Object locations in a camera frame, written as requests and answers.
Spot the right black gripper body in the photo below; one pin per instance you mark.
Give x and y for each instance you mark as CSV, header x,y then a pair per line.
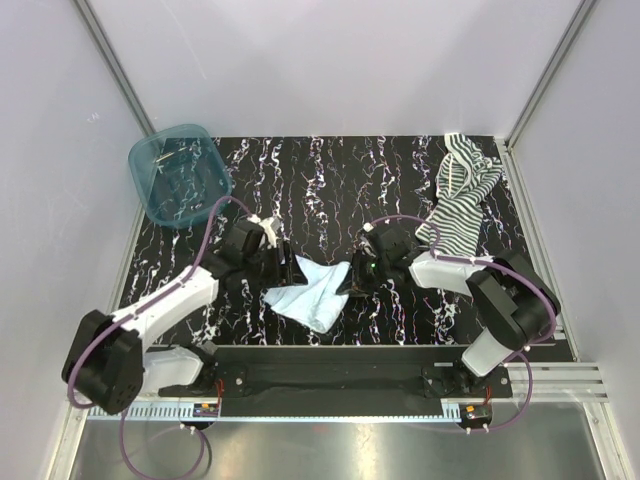
x,y
368,271

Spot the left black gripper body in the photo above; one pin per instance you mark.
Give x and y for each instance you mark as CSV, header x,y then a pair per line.
x,y
262,268

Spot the light blue towel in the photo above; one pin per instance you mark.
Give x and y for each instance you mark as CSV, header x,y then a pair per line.
x,y
316,305

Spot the black white striped towel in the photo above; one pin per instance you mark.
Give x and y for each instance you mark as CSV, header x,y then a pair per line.
x,y
464,179

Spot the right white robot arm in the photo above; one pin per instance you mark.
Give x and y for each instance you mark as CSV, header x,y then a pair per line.
x,y
517,308

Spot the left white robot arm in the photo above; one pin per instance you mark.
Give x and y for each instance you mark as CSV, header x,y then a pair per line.
x,y
111,360

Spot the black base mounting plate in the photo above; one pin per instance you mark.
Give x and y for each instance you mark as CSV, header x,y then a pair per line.
x,y
427,371

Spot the teal transparent plastic bin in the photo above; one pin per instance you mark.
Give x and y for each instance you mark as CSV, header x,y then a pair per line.
x,y
179,175

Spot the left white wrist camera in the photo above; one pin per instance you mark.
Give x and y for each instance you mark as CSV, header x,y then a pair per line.
x,y
249,235

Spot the white slotted cable duct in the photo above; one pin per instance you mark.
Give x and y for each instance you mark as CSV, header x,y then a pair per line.
x,y
201,411

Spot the right aluminium frame post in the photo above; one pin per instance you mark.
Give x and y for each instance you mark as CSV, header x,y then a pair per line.
x,y
560,53

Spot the aluminium frame post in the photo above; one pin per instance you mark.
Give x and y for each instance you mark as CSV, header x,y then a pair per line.
x,y
107,52
560,53

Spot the left aluminium frame post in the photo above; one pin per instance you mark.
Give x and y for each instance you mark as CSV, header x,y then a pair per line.
x,y
107,52

